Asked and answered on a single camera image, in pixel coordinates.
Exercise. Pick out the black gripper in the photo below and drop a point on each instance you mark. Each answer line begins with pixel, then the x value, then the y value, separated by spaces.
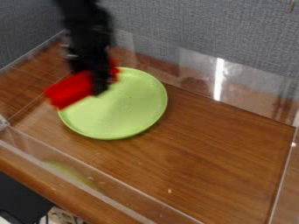
pixel 89 37

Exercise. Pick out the red rectangular block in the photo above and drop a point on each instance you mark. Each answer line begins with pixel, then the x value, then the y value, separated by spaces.
pixel 73 88

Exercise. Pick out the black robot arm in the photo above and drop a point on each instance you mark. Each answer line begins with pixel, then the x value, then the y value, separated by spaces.
pixel 82 10

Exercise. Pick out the light green plate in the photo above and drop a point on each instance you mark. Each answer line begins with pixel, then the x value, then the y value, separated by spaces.
pixel 122 112

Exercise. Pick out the white power strip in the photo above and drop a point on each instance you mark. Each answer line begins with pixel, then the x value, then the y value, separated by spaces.
pixel 60 216

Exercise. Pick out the clear acrylic enclosure wall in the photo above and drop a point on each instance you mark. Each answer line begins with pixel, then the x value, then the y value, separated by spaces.
pixel 217 163

